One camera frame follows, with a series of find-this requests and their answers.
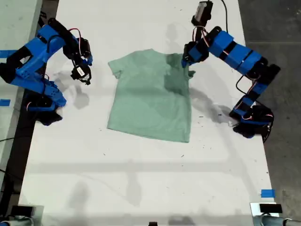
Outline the black camera cable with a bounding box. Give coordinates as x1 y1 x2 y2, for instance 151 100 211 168
42 34 63 101
211 0 229 32

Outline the black metal strut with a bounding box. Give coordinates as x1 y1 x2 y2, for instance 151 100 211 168
37 10 51 27

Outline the pale grey padded tube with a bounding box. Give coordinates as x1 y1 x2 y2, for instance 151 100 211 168
253 214 301 226
0 217 33 226

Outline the small black box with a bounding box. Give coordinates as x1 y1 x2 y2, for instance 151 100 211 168
259 203 283 213
11 205 33 217

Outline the white side table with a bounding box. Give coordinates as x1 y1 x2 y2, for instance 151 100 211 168
0 0 43 189

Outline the long blue tape strip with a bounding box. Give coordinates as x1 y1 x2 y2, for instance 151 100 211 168
0 49 19 58

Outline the black base cable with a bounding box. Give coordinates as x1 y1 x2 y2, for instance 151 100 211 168
262 115 275 144

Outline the black camera box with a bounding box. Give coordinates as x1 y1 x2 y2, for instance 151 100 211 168
191 1 214 26
70 65 92 86

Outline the pale green T-shirt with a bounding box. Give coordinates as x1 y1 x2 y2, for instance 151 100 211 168
107 48 196 143

